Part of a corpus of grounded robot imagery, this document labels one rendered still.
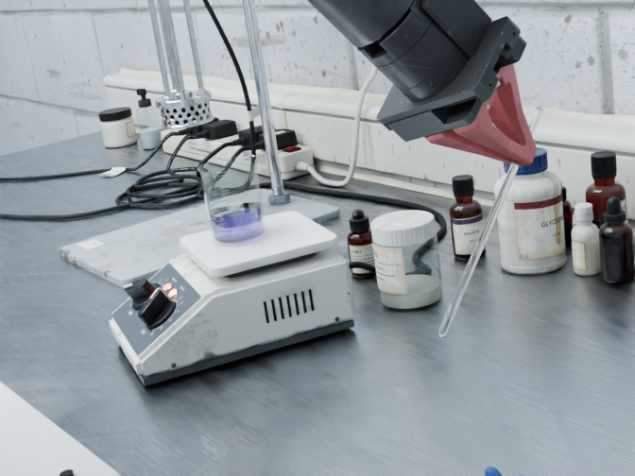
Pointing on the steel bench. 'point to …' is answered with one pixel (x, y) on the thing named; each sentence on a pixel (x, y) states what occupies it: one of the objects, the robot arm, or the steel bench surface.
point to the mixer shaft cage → (187, 103)
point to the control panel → (134, 331)
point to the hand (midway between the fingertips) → (522, 151)
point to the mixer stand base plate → (163, 240)
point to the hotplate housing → (248, 314)
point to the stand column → (265, 105)
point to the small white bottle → (585, 242)
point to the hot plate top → (249, 256)
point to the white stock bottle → (532, 220)
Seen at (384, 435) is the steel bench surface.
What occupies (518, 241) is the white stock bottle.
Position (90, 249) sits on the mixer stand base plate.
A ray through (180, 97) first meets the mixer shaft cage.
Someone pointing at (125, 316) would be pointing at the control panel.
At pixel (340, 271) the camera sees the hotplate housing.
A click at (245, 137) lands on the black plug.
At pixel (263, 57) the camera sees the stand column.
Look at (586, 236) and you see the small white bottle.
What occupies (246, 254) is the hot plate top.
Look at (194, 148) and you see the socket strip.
